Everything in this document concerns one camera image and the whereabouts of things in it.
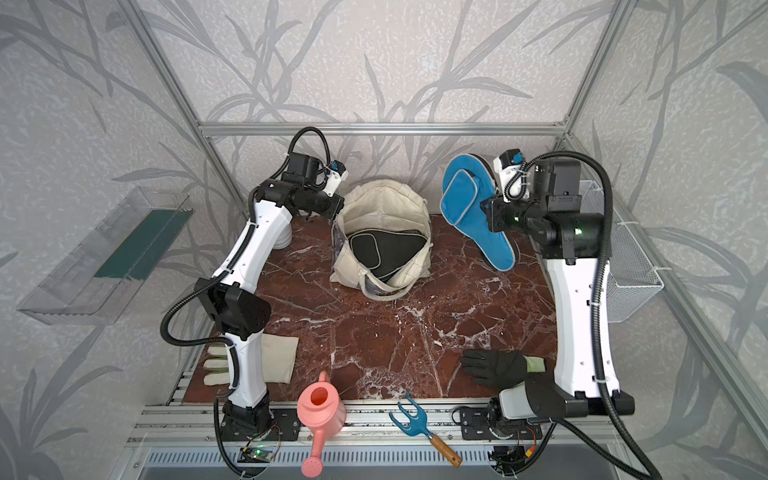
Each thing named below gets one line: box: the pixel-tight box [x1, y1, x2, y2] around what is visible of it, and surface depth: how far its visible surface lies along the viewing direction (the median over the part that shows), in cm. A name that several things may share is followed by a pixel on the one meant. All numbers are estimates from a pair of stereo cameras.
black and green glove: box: [461, 349, 545, 392], surface depth 84 cm
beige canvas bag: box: [329, 179, 433, 301], surface depth 91 cm
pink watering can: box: [297, 371, 347, 478], surface depth 68 cm
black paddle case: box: [347, 229, 428, 281], surface depth 95 cm
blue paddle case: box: [440, 153, 517, 272], surface depth 64 cm
